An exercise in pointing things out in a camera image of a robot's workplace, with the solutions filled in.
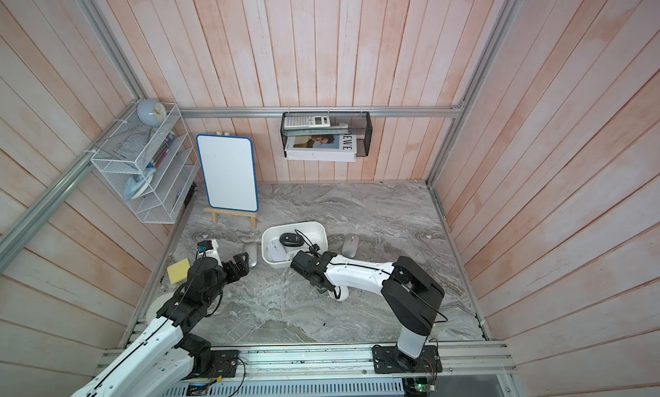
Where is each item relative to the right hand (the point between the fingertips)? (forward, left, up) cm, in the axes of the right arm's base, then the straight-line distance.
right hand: (332, 274), depth 89 cm
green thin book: (+39, +5, +33) cm, 51 cm away
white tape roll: (-11, +59, -1) cm, 60 cm away
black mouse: (+14, +16, 0) cm, 22 cm away
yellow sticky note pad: (+2, +58, -4) cm, 58 cm away
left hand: (0, +31, +9) cm, 32 cm away
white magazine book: (+39, +4, +25) cm, 46 cm away
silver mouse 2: (+11, +32, -2) cm, 34 cm away
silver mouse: (+13, -7, -2) cm, 15 cm away
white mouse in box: (+9, +21, 0) cm, 23 cm away
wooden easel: (+25, +49, +3) cm, 55 cm away
